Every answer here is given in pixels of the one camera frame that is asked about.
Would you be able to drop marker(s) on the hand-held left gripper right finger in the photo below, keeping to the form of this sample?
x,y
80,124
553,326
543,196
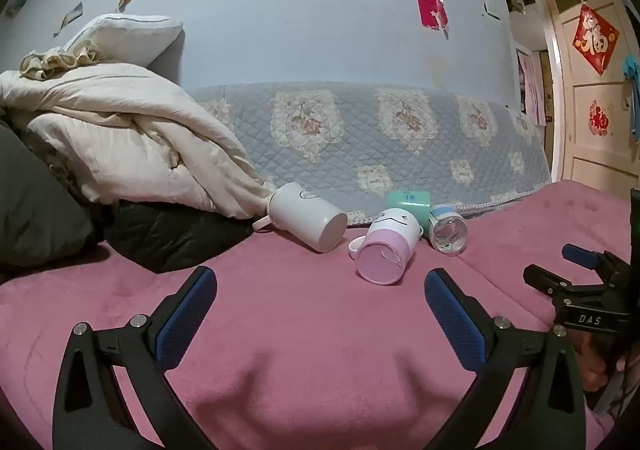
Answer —
x,y
457,325

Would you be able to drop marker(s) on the red diamond door poster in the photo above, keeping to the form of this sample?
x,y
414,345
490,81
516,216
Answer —
x,y
596,37

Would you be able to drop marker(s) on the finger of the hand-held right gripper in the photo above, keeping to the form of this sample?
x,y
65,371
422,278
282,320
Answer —
x,y
580,256
545,280

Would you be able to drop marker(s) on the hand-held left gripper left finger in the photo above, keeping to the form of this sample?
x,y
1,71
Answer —
x,y
182,320

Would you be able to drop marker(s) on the pink and white face mug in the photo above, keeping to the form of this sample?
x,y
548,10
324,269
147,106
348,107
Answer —
x,y
385,255

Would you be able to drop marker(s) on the blue quilted floral cover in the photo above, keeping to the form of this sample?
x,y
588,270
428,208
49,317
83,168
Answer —
x,y
375,140

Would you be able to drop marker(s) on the small red door sticker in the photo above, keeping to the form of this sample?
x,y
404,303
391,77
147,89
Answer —
x,y
598,117

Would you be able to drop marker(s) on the white pillow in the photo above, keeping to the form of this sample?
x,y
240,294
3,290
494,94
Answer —
x,y
125,37

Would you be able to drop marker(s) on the green box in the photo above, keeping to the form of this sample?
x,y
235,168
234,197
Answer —
x,y
409,200

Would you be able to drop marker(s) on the black quilted jacket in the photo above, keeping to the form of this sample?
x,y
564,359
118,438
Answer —
x,y
175,235

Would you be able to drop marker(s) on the cream ruffled cloth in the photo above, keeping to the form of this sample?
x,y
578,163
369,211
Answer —
x,y
60,61

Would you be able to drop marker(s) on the cream blanket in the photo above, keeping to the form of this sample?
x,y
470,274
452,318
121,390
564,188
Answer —
x,y
125,130

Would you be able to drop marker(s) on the cream wooden door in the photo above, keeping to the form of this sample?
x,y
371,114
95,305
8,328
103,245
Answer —
x,y
595,95

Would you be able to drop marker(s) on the clear glass cup blue band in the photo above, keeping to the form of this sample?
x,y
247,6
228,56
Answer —
x,y
449,232

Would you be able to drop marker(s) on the pink plush blanket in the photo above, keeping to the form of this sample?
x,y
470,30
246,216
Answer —
x,y
300,355

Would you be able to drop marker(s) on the blue hanging towel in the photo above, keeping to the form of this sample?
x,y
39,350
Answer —
x,y
632,95

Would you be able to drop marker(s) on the dark grey cushion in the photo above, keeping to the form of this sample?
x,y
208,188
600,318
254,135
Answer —
x,y
35,210

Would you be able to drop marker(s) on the torn wall sticker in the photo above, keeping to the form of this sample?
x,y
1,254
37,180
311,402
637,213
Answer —
x,y
70,16

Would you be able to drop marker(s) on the person's right hand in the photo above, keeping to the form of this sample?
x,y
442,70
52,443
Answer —
x,y
592,360

